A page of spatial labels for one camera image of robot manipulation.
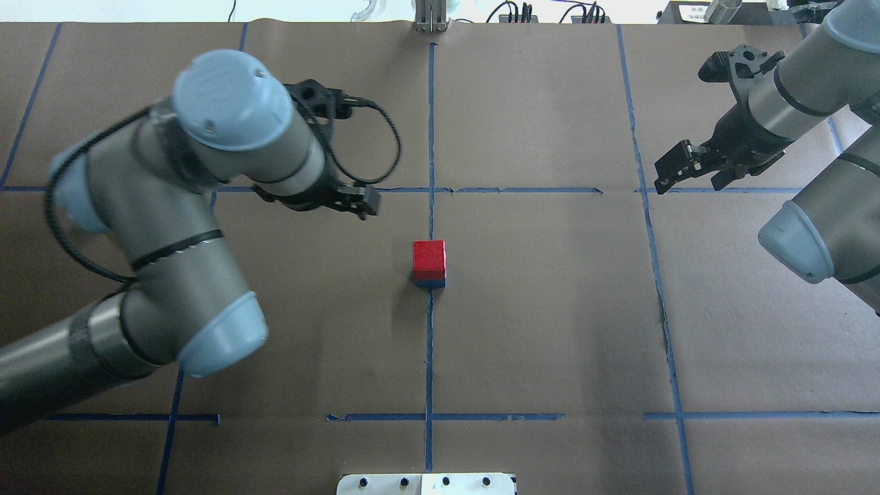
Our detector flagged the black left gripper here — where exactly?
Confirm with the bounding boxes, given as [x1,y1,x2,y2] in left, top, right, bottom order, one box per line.
[252,178,381,221]

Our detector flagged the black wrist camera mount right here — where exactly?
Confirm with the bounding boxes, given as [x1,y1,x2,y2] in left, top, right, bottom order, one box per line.
[697,45,785,105]

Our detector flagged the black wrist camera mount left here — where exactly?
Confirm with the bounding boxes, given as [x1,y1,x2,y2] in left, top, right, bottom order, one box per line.
[283,79,354,126]

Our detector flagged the red wooden cube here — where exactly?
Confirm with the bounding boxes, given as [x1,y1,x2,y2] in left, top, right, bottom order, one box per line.
[412,239,447,281]

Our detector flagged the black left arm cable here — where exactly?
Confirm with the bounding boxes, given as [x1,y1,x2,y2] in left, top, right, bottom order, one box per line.
[44,88,403,284]

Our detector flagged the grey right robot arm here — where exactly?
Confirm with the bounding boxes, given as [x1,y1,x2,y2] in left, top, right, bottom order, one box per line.
[653,1,879,312]

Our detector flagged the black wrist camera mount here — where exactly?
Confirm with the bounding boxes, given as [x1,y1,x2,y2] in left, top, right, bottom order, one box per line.
[283,79,354,126]
[697,45,785,105]

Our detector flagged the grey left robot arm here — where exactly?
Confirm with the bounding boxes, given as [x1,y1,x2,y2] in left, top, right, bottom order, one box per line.
[2,49,380,433]

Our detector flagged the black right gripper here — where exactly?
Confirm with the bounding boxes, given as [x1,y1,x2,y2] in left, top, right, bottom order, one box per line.
[654,104,786,195]

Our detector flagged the blue wooden cube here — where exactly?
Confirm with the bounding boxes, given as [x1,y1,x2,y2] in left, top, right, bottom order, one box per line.
[414,278,447,289]

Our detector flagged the white metal camera stand base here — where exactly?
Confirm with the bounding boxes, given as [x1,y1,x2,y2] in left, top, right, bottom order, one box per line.
[335,472,518,494]

